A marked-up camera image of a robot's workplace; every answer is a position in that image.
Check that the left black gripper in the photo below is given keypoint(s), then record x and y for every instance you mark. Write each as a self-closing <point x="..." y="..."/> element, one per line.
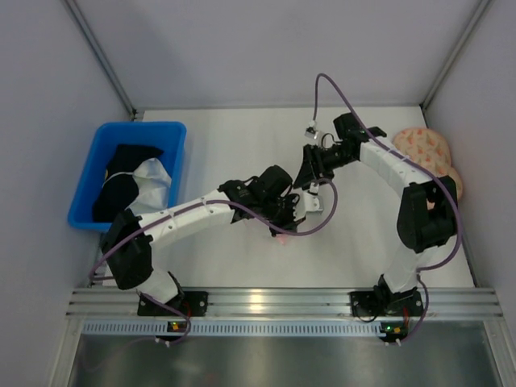
<point x="285" y="210"/>

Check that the floral padded laundry case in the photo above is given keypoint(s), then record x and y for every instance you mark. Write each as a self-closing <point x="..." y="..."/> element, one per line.
<point x="430" y="150"/>

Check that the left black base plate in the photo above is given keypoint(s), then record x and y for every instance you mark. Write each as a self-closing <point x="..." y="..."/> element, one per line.
<point x="191" y="304"/>

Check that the white mesh laundry bag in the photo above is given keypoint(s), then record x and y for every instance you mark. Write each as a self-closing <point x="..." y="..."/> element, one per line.
<point x="282" y="239"/>

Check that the aluminium mounting rail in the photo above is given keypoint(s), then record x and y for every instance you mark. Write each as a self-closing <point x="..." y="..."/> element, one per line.
<point x="452" y="304"/>

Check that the blue plastic bin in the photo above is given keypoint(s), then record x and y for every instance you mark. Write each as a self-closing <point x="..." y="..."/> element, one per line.
<point x="167" y="136"/>

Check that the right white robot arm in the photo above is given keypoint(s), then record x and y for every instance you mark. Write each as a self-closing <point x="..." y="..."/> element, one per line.
<point x="426" y="220"/>

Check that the slotted cable duct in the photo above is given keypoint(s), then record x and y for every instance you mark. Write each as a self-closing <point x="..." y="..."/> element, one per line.
<point x="235" y="328"/>

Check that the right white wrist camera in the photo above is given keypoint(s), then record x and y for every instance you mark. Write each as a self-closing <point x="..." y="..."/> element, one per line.
<point x="312" y="132"/>

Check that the dark navy garment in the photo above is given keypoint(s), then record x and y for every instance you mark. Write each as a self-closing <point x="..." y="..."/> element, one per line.
<point x="120" y="189"/>

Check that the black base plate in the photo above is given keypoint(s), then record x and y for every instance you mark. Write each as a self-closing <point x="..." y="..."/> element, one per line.
<point x="379" y="303"/>
<point x="191" y="304"/>

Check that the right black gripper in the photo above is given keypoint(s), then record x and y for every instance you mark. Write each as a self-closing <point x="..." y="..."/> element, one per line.
<point x="313" y="162"/>

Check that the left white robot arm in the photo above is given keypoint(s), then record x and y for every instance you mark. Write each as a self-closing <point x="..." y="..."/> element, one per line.
<point x="133" y="238"/>

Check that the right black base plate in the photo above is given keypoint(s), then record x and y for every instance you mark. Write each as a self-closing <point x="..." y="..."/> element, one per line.
<point x="379" y="303"/>

